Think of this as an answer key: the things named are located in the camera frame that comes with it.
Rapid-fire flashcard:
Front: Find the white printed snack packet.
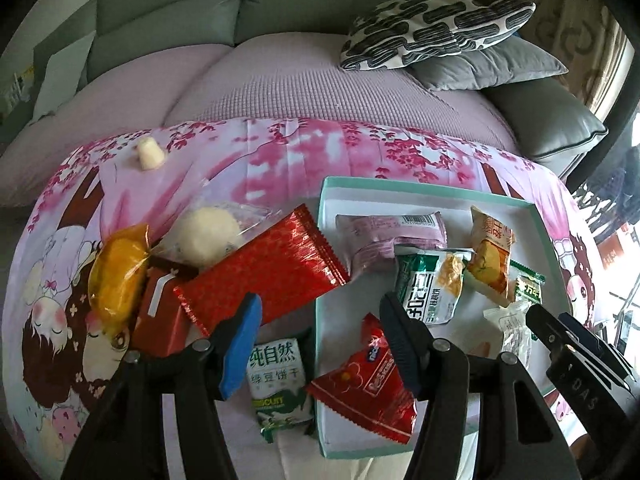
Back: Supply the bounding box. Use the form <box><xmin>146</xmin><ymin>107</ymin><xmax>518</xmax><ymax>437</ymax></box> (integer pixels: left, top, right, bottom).
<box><xmin>484</xmin><ymin>300</ymin><xmax>534</xmax><ymax>367</ymax></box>

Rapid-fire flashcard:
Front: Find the green mung bean biscuit pack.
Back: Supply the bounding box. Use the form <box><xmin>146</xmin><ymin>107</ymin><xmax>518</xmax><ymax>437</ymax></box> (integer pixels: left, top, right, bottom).
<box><xmin>246</xmin><ymin>328</ymin><xmax>314</xmax><ymax>443</ymax></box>

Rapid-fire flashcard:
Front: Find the red nice kiss packet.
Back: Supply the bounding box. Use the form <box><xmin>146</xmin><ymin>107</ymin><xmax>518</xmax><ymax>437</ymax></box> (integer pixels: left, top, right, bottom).
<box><xmin>306</xmin><ymin>313</ymin><xmax>418</xmax><ymax>444</ymax></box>

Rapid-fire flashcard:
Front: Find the green white cracker packet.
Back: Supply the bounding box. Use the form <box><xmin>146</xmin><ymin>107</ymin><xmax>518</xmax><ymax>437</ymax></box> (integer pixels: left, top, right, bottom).
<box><xmin>394</xmin><ymin>245</ymin><xmax>473</xmax><ymax>326</ymax></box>

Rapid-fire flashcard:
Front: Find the small red box snack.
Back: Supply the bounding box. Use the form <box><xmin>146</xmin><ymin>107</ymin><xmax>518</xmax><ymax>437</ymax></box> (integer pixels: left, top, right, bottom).
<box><xmin>131</xmin><ymin>258</ymin><xmax>198</xmax><ymax>358</ymax></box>

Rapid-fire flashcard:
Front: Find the orange cream cracker packet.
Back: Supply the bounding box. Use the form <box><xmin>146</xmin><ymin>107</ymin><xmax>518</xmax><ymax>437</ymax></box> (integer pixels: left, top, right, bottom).
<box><xmin>466</xmin><ymin>206</ymin><xmax>515</xmax><ymax>307</ymax></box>

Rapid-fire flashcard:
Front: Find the large red patterned snack pack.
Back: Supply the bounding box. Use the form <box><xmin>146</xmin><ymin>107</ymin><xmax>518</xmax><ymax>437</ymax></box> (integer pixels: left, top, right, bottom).
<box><xmin>174</xmin><ymin>204</ymin><xmax>349</xmax><ymax>336</ymax></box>

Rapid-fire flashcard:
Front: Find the pink snack packet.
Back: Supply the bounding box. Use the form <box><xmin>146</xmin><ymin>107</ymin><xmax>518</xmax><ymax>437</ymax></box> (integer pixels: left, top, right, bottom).
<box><xmin>335</xmin><ymin>211</ymin><xmax>448</xmax><ymax>278</ymax></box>

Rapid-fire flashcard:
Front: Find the round white bun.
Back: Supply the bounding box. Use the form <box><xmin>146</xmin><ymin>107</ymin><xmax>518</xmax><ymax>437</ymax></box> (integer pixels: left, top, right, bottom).
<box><xmin>151</xmin><ymin>202</ymin><xmax>281</xmax><ymax>270</ymax></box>

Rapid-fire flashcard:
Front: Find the orange bread packet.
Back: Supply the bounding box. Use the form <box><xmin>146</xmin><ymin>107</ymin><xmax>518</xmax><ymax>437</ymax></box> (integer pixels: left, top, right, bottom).
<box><xmin>88</xmin><ymin>223</ymin><xmax>150</xmax><ymax>335</ymax></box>

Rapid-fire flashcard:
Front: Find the small cream jelly cup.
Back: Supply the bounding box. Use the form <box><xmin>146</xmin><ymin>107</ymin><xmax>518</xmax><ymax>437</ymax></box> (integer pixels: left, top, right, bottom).
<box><xmin>137</xmin><ymin>136</ymin><xmax>166</xmax><ymax>171</ymax></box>

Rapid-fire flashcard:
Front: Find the teal shallow cardboard tray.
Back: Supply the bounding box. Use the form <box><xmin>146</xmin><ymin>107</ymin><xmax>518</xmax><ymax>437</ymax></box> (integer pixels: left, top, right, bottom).
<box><xmin>313</xmin><ymin>174</ymin><xmax>576</xmax><ymax>461</ymax></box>

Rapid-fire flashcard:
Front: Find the pink cartoon printed blanket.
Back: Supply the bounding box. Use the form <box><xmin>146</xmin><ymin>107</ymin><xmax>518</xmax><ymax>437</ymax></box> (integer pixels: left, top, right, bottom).
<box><xmin>2</xmin><ymin>116</ymin><xmax>604</xmax><ymax>480</ymax></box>

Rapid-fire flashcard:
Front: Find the grey cushion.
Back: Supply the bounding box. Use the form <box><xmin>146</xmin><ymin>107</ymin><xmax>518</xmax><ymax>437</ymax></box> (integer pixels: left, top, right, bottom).
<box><xmin>408</xmin><ymin>36</ymin><xmax>567</xmax><ymax>91</ymax></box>

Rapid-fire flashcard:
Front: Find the black white patterned pillow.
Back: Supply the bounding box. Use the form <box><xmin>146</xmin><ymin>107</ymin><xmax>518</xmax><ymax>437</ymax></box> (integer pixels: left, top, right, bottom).
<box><xmin>340</xmin><ymin>0</ymin><xmax>536</xmax><ymax>70</ymax></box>

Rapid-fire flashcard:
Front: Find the pale pillow on sofa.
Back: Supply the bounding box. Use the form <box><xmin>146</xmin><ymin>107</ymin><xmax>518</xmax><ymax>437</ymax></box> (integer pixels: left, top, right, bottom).
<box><xmin>32</xmin><ymin>32</ymin><xmax>96</xmax><ymax>122</ymax></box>

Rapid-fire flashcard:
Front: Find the grey sofa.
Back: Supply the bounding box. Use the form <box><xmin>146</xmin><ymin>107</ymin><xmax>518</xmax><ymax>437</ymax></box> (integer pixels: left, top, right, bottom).
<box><xmin>1</xmin><ymin>0</ymin><xmax>608</xmax><ymax>177</ymax></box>

